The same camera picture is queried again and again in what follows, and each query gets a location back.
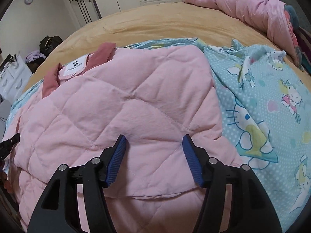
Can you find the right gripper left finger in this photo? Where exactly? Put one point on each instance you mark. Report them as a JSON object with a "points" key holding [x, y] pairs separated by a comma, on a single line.
{"points": [[57, 208]]}

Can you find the blue Hello Kitty blanket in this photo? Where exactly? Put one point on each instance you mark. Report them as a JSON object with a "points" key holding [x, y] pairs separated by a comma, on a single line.
{"points": [[265, 112]]}

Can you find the tan bed cover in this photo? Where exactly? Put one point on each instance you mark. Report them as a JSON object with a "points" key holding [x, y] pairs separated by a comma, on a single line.
{"points": [[171, 20]]}

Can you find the purple clothes pile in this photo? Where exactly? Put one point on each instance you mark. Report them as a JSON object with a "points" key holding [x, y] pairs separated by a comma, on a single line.
{"points": [[33, 56]]}

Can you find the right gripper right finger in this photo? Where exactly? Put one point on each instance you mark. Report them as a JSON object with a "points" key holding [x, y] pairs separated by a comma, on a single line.
{"points": [[251, 209]]}

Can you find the pink crumpled comforter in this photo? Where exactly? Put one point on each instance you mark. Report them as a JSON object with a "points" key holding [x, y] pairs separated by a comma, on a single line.
{"points": [[273, 17]]}

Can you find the white drawer cabinet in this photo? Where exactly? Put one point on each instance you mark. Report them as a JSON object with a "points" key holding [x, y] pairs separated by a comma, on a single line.
{"points": [[14, 78]]}

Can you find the white bedroom door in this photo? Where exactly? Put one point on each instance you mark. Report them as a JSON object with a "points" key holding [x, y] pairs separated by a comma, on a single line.
{"points": [[82, 12]]}

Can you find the pink quilted jacket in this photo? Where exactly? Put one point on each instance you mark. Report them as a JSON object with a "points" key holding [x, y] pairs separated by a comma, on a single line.
{"points": [[154, 98]]}

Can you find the black bag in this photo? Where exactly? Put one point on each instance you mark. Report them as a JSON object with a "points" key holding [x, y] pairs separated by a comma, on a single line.
{"points": [[48, 44]]}

